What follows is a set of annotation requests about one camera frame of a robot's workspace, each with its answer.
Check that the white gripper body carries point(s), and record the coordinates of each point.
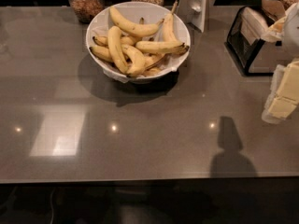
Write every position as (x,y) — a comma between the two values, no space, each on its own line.
(291,32)

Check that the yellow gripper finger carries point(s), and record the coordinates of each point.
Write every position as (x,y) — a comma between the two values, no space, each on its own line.
(277,109)
(285,81)

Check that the horizontal yellow banana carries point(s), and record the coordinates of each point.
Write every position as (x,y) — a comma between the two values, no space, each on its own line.
(155,47)

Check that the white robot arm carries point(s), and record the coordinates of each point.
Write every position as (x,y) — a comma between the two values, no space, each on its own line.
(290,34)

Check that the upright right yellow banana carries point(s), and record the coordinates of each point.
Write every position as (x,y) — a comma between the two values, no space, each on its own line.
(168,29)

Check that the bottom small yellow banana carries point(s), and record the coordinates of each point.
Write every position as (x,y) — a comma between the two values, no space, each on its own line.
(152,72)

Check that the white bowl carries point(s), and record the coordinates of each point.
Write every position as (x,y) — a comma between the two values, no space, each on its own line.
(143,13)

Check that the front centre yellow banana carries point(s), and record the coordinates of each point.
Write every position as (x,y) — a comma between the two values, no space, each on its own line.
(137,59)

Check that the top curved yellow banana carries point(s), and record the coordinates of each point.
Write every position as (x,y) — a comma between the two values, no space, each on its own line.
(132,28)

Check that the left upper small banana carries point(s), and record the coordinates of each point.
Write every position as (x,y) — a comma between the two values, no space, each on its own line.
(127,39)

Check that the long middle yellow banana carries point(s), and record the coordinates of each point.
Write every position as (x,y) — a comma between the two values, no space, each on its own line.
(114,46)

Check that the left lower yellow banana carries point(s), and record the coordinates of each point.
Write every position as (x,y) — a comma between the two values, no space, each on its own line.
(101,53)

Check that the black napkin holder box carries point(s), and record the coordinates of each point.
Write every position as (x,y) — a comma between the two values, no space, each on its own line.
(253,56)

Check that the glass jar with brown cereal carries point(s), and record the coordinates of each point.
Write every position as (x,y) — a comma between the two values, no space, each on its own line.
(86,10)

